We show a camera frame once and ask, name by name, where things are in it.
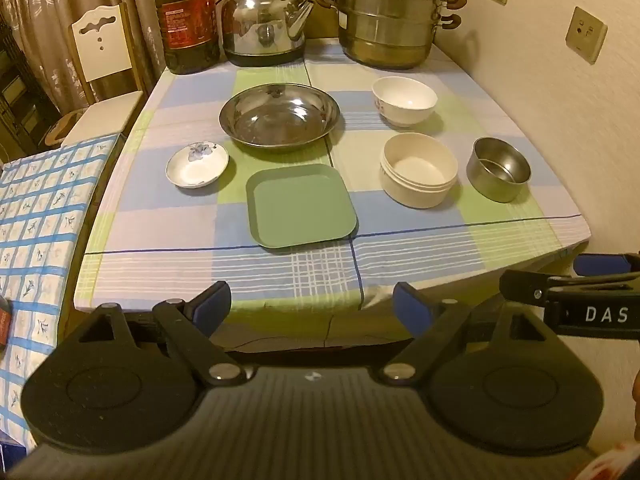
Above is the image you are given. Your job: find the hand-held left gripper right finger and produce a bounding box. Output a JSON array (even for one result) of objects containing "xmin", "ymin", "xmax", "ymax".
[{"xmin": 372, "ymin": 281, "xmax": 551, "ymax": 386}]

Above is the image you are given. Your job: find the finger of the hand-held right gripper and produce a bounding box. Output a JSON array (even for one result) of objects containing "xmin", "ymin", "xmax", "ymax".
[
  {"xmin": 500, "ymin": 270, "xmax": 640, "ymax": 307},
  {"xmin": 572, "ymin": 252, "xmax": 640, "ymax": 277}
]

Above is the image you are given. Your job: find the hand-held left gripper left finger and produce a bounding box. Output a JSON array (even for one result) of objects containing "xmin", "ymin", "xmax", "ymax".
[{"xmin": 75, "ymin": 281, "xmax": 251, "ymax": 387}]

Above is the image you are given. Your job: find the small stainless steel bowl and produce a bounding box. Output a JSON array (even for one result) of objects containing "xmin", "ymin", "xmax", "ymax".
[{"xmin": 466, "ymin": 136, "xmax": 532, "ymax": 204}]

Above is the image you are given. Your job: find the cream ribbed bowl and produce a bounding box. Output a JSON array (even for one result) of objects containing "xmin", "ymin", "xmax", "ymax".
[{"xmin": 379, "ymin": 132, "xmax": 459, "ymax": 209}]

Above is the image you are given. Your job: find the green square plate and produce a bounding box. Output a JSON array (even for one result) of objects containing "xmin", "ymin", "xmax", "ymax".
[{"xmin": 245, "ymin": 163, "xmax": 359, "ymax": 251}]

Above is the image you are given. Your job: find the small white flower saucer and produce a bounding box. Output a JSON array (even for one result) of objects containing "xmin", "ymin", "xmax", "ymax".
[{"xmin": 166, "ymin": 141, "xmax": 230, "ymax": 190}]

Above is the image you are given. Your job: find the large stainless steel plate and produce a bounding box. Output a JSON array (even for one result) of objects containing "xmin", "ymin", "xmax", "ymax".
[{"xmin": 218, "ymin": 83, "xmax": 341, "ymax": 154}]

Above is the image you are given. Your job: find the white ceramic bowl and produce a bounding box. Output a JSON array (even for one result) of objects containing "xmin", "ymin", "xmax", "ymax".
[{"xmin": 371, "ymin": 76, "xmax": 438, "ymax": 128}]

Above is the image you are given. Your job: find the pastel checked tablecloth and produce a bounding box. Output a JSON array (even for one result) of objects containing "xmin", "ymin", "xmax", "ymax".
[{"xmin": 74, "ymin": 37, "xmax": 592, "ymax": 313}]

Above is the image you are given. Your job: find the wooden table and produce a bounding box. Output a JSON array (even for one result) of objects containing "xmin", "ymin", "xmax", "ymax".
[{"xmin": 65, "ymin": 240, "xmax": 591, "ymax": 356}]

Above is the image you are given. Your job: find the dark red round object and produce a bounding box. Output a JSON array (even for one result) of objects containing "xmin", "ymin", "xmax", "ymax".
[{"xmin": 0, "ymin": 296, "xmax": 15, "ymax": 348}]

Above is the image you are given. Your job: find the stainless steel kettle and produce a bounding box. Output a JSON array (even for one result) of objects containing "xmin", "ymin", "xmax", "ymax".
[{"xmin": 216, "ymin": 0, "xmax": 316, "ymax": 67}]

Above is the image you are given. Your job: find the white wooden chair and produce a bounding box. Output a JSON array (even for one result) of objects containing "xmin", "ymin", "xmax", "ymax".
[{"xmin": 50, "ymin": 2, "xmax": 151, "ymax": 148}]

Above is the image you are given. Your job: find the stainless steel steamer pot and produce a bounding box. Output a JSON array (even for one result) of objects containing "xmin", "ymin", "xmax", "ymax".
[{"xmin": 314, "ymin": 0, "xmax": 468, "ymax": 71}]

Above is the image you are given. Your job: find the black rack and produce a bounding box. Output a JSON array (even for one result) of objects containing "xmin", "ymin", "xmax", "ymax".
[{"xmin": 0, "ymin": 15, "xmax": 63, "ymax": 161}]

